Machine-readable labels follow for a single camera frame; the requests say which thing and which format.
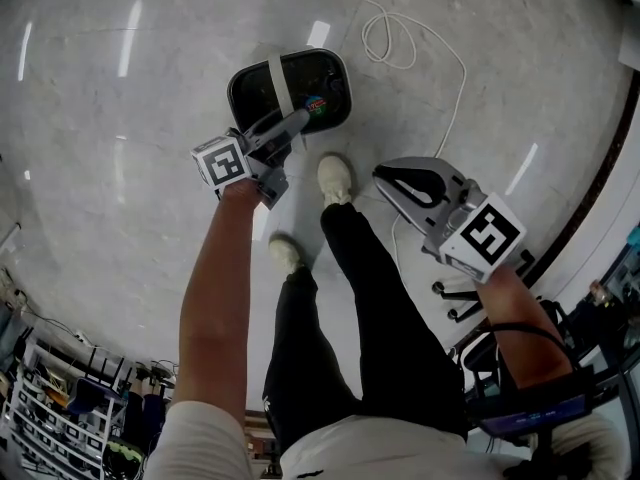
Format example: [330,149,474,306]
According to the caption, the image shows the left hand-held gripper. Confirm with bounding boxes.
[189,108,313,211]

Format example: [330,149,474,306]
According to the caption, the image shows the grey marble floor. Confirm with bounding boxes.
[0,0,640,422]

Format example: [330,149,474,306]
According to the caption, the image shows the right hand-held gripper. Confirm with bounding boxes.
[373,156,529,285]

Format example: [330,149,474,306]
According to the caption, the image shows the black container with grey handle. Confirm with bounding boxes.
[226,49,354,137]

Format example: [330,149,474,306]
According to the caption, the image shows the person's black trousers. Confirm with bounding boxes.
[261,201,470,452]

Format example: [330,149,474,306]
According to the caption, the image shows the white cable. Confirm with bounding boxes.
[108,0,469,264]

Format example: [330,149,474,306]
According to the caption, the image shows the person's right cream shoe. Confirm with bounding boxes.
[317,153,354,209]

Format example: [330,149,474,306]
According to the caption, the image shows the dark screen device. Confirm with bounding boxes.
[477,391,595,438]

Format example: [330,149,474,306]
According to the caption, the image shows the person's right forearm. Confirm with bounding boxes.
[473,261,575,392]

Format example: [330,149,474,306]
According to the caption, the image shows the person's left forearm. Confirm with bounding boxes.
[171,177,267,412]

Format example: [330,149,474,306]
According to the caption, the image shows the white metal shelf rack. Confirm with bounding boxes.
[0,335,139,480]

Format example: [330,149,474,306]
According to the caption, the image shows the person's left cream shoe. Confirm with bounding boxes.
[267,233,306,273]

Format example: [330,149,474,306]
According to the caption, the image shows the colourful wrapper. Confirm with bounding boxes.
[298,94,330,119]

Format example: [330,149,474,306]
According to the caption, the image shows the blue chair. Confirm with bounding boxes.
[66,375,127,418]

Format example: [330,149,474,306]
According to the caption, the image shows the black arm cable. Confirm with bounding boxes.
[487,320,584,372]

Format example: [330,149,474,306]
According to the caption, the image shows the black office chair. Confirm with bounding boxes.
[431,247,594,409]

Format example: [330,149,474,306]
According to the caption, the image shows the person's cream shoe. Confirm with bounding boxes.
[317,153,354,209]
[267,233,306,273]

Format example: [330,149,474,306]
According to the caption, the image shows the person's white shirt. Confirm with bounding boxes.
[143,399,640,480]

